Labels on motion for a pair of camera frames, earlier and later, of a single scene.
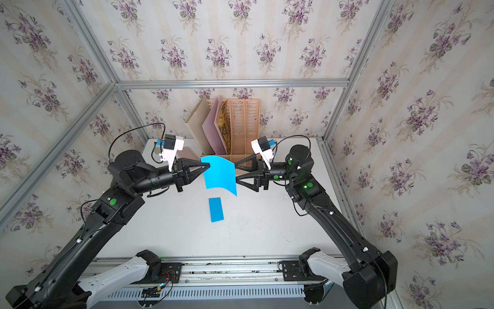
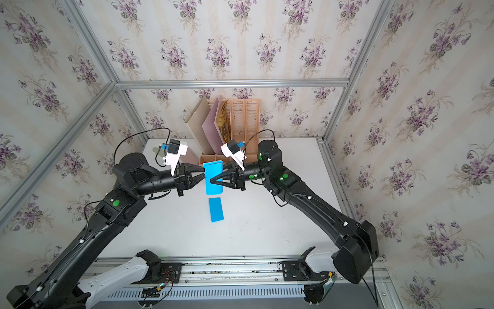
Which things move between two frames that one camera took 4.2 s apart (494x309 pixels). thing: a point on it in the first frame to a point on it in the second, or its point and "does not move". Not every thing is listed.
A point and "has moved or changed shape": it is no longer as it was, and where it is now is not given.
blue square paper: (215, 209) does not move
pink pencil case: (186, 152) does not move
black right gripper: (263, 174) to (237, 176)
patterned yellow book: (224, 125) does not move
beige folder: (195, 121) does not move
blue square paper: (220, 174) has moved or changed shape
